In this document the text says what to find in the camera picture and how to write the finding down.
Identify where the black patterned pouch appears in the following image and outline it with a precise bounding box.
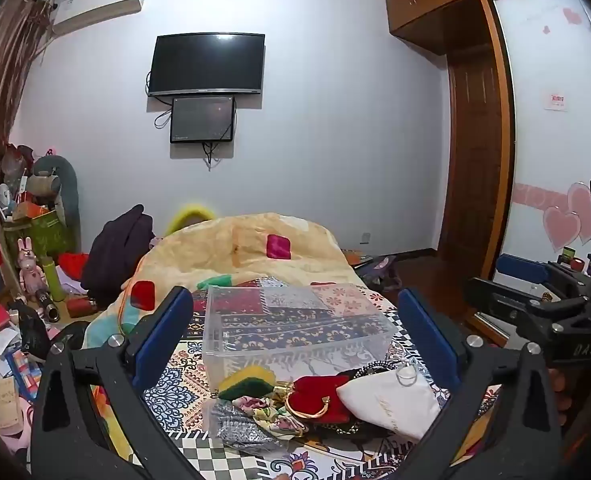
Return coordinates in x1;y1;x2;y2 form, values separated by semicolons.
343;359;409;384

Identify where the green and yellow sponge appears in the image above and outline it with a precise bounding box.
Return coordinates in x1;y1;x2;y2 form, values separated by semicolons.
218;365;277;401

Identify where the brown striped curtain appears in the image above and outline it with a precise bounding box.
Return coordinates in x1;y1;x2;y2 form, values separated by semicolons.
0;0;57;311

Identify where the white air conditioner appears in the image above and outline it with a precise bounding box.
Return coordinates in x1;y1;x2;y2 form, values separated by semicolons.
50;0;149;37

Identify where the floral cloth pouch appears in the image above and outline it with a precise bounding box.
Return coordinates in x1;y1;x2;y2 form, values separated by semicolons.
232;395;309;441

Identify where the grey glitter pouch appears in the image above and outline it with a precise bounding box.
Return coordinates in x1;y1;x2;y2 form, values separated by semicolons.
210;401;289;456

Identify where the green bottle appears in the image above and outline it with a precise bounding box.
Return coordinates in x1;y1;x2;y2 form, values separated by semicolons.
42;255;67;302

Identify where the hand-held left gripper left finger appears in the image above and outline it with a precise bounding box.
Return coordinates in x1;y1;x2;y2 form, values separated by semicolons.
28;286;202;480

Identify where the yellow fuzzy chair back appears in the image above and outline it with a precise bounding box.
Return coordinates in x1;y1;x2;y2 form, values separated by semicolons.
164;203;216;237

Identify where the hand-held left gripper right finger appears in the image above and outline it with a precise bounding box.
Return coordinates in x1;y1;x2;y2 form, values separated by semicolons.
397;287;565;480

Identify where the black jacket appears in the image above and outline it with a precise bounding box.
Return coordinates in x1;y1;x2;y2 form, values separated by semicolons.
82;204;157;307

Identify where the small black wall monitor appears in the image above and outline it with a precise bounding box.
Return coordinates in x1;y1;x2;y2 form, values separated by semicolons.
170;95;237;145

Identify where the green gift bag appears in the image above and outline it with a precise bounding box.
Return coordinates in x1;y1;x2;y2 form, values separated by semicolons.
2;210;74;267

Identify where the black cylinder tool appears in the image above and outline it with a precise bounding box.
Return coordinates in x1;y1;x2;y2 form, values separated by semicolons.
35;287;59;322

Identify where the wooden overhead cabinet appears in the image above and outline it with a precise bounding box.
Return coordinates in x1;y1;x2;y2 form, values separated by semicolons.
382;0;567;56

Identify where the red cylinder tin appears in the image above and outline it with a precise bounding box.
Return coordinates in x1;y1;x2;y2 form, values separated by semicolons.
66;296;97;319

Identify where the brown wooden door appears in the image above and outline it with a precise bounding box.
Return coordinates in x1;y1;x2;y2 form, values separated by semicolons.
437;52;515;262

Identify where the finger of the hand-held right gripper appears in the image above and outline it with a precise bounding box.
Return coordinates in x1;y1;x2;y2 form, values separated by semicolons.
463;276;591;364
495;253;591;292

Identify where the yellow patchwork quilt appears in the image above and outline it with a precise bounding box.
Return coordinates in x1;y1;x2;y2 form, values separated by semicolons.
82;212;362;352

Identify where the pink rabbit doll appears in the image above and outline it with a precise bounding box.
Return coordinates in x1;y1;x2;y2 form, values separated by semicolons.
16;237;47;302

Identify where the clear plastic storage box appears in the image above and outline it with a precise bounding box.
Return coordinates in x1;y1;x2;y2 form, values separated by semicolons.
202;282;400;384

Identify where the black wall television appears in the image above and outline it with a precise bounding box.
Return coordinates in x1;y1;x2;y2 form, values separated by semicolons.
148;33;266;97

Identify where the white drawstring pouch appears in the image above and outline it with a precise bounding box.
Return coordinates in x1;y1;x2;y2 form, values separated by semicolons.
336;364;441;444

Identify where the red cloth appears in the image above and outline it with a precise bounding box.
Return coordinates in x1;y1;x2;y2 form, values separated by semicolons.
58;252;92;281

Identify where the red pouch with gold clasp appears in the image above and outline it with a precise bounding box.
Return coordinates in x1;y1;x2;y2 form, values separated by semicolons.
284;375;364;427

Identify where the white sliding wardrobe door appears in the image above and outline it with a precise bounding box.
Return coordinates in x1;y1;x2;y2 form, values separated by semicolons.
492;0;591;287

